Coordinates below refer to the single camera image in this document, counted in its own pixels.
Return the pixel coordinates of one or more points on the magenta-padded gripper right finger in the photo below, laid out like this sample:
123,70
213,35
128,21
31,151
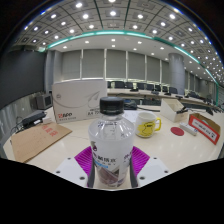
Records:
140,159

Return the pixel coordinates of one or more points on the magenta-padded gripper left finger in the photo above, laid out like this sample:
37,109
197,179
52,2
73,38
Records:
82,159

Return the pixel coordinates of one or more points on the clear plastic water bottle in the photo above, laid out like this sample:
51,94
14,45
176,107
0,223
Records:
111,140

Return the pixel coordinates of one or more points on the white and yellow mug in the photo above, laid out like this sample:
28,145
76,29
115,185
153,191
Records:
145,125

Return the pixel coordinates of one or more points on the white paper sheets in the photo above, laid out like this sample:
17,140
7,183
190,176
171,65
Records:
130,115

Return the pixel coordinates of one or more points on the flat brown cardboard piece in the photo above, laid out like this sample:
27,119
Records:
36,140

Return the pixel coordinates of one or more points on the black desk telephone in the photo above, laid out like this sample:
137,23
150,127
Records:
130,105

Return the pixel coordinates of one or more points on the small open beige box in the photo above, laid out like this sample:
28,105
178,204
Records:
169,110

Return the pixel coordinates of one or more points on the large white carton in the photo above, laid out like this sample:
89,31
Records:
76,100

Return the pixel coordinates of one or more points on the black electronic device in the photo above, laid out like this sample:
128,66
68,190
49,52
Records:
33,117

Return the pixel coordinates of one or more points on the long curved conference desk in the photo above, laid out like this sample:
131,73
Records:
146,93

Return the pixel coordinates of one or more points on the old grey monitor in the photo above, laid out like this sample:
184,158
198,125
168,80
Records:
44,101

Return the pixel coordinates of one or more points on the open red-sided cardboard box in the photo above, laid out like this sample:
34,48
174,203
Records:
204,129

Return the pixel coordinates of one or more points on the group of black office chairs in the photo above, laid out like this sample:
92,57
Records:
146,86

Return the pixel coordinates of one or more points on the group of ceiling lights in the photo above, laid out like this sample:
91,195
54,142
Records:
112,13

